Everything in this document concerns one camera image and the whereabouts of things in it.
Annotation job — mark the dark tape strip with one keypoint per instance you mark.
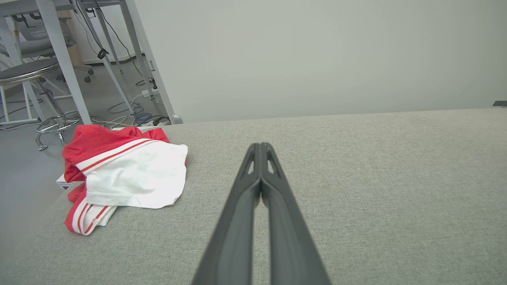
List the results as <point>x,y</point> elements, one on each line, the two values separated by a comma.
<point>500,103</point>

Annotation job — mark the white desk frame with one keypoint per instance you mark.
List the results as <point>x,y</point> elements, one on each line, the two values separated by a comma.
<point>59,51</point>
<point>119,88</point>

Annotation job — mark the grey mesh office chair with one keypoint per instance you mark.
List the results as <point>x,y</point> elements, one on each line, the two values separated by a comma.
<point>35,45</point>

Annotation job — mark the white power strip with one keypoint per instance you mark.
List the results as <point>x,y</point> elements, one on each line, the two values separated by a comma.
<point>160,122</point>
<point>149,93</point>

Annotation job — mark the white partition panel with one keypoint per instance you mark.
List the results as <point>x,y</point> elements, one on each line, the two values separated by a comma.
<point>317,59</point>

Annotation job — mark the round grey stool chrome base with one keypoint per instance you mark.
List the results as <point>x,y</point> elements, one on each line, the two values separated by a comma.
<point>23,71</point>

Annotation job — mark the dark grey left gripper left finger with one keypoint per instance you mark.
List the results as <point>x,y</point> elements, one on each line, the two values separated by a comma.
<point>233,237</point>

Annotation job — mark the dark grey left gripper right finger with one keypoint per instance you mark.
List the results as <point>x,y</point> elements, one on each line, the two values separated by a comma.
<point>289,237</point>

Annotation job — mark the red and white shirt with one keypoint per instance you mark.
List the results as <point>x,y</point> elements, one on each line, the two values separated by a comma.
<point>134,178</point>

